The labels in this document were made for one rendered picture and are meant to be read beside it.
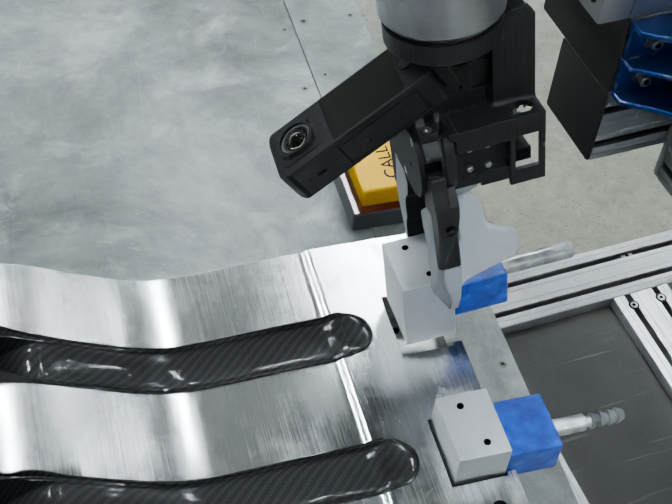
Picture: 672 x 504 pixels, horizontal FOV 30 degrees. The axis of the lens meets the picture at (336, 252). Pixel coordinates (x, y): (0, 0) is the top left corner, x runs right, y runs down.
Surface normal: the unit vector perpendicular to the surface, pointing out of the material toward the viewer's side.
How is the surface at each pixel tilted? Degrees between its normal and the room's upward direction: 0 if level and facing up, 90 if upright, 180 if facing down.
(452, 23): 84
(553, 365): 0
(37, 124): 0
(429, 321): 82
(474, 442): 0
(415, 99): 84
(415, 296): 82
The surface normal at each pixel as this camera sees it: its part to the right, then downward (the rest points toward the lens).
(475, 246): 0.24, 0.50
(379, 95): -0.56, -0.50
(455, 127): -0.11, -0.72
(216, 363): 0.04, -0.56
